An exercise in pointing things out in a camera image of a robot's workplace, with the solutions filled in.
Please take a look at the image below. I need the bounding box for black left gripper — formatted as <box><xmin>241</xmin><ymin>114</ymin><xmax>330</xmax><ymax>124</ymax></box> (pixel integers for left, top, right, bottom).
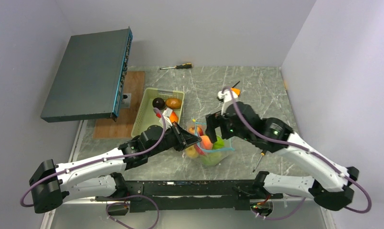
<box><xmin>147</xmin><ymin>121</ymin><xmax>202</xmax><ymax>157</ymax></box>

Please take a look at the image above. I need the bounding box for yellow lemon toy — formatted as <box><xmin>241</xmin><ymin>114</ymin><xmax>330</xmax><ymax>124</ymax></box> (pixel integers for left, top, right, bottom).
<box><xmin>185</xmin><ymin>146</ymin><xmax>199</xmax><ymax>159</ymax></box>

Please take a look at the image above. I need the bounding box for red apple toy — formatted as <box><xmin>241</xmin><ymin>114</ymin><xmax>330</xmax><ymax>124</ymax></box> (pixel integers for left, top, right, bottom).
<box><xmin>188</xmin><ymin>126</ymin><xmax>204</xmax><ymax>136</ymax></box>

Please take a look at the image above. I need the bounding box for green leaf toy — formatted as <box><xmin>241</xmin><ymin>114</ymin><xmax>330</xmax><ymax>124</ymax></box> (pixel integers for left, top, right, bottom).
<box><xmin>212</xmin><ymin>135</ymin><xmax>225</xmax><ymax>150</ymax></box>

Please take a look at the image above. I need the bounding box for peach toy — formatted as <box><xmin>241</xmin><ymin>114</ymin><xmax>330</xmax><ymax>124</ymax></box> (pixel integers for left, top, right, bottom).
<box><xmin>200</xmin><ymin>135</ymin><xmax>213</xmax><ymax>150</ymax></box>

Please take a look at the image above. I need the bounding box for clear zip top bag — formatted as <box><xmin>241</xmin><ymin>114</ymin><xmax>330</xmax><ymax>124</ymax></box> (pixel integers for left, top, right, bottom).
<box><xmin>183</xmin><ymin>119</ymin><xmax>235</xmax><ymax>167</ymax></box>

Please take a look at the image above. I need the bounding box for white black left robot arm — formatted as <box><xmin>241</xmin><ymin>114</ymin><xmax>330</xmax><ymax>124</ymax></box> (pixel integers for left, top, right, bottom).
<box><xmin>21</xmin><ymin>123</ymin><xmax>202</xmax><ymax>214</ymax></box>

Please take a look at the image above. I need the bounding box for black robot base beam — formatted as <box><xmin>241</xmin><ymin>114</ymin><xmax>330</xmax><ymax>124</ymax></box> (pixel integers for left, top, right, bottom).
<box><xmin>95</xmin><ymin>179</ymin><xmax>283</xmax><ymax>213</ymax></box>

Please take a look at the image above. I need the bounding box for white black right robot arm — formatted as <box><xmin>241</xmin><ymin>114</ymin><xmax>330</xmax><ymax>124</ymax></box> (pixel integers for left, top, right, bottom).
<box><xmin>205</xmin><ymin>102</ymin><xmax>359</xmax><ymax>211</ymax></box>

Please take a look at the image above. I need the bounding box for green plastic food bin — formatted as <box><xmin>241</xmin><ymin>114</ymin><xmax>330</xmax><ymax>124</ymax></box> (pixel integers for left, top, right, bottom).
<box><xmin>131</xmin><ymin>87</ymin><xmax>185</xmax><ymax>137</ymax></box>

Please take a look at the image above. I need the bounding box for red orange mango toy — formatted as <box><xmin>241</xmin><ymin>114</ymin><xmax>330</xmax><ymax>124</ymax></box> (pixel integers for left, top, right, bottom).
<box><xmin>169</xmin><ymin>111</ymin><xmax>179</xmax><ymax>123</ymax></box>

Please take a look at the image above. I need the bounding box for dark purple fruit toy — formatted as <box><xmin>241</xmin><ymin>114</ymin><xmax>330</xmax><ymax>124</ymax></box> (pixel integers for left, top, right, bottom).
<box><xmin>152</xmin><ymin>97</ymin><xmax>166</xmax><ymax>110</ymax></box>

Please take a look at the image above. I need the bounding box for yellow black screwdriver near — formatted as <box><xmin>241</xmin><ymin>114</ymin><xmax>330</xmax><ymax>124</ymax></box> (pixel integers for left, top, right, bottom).
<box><xmin>252</xmin><ymin>150</ymin><xmax>267</xmax><ymax>173</ymax></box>

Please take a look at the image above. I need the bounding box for yellow black screwdriver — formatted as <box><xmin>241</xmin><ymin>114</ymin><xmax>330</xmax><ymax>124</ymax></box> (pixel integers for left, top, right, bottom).
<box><xmin>252</xmin><ymin>150</ymin><xmax>267</xmax><ymax>173</ymax></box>
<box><xmin>160</xmin><ymin>63</ymin><xmax>193</xmax><ymax>70</ymax></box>

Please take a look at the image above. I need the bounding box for brown wooden board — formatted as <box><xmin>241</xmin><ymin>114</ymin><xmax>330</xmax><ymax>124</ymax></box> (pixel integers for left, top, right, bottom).
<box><xmin>93</xmin><ymin>71</ymin><xmax>145</xmax><ymax>139</ymax></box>

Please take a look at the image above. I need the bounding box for yellow black screwdriver far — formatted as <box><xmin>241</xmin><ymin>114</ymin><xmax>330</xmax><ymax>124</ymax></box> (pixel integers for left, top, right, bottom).
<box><xmin>160</xmin><ymin>63</ymin><xmax>193</xmax><ymax>70</ymax></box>

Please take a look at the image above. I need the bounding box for dark grey flat panel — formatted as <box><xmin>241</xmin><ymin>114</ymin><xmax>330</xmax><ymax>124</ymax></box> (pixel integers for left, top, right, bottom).
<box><xmin>41</xmin><ymin>28</ymin><xmax>133</xmax><ymax>123</ymax></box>

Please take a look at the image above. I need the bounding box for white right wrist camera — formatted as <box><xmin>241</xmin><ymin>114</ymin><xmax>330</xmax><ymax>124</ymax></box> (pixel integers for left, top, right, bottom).
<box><xmin>217</xmin><ymin>90</ymin><xmax>238</xmax><ymax>115</ymax></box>

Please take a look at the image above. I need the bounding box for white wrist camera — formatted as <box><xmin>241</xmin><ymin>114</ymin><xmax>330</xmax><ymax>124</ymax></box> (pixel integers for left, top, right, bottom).
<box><xmin>160</xmin><ymin>108</ymin><xmax>173</xmax><ymax>128</ymax></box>
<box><xmin>217</xmin><ymin>90</ymin><xmax>238</xmax><ymax>115</ymax></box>

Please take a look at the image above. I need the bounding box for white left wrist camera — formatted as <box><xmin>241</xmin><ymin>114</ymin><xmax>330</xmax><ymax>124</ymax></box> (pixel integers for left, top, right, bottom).
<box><xmin>160</xmin><ymin>108</ymin><xmax>173</xmax><ymax>128</ymax></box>

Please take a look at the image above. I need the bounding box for small metal bracket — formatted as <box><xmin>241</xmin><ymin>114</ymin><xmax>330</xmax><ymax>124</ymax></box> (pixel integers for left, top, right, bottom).
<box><xmin>120</xmin><ymin>93</ymin><xmax>131</xmax><ymax>109</ymax></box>

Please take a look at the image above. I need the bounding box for aluminium frame rail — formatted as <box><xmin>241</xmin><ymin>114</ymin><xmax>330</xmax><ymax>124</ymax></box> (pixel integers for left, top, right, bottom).
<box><xmin>41</xmin><ymin>180</ymin><xmax>335</xmax><ymax>229</ymax></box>

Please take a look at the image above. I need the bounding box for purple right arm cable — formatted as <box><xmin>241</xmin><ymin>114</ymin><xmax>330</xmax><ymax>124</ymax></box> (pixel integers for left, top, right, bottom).
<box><xmin>222</xmin><ymin>87</ymin><xmax>373</xmax><ymax>221</ymax></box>

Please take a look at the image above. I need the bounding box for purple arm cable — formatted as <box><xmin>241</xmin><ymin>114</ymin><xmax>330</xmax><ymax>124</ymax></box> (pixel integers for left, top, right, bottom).
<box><xmin>20</xmin><ymin>108</ymin><xmax>167</xmax><ymax>229</ymax></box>
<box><xmin>222</xmin><ymin>87</ymin><xmax>373</xmax><ymax>221</ymax></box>

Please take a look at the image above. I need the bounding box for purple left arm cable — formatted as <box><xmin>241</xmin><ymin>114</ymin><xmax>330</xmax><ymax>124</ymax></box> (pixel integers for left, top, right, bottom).
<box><xmin>20</xmin><ymin>108</ymin><xmax>167</xmax><ymax>229</ymax></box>

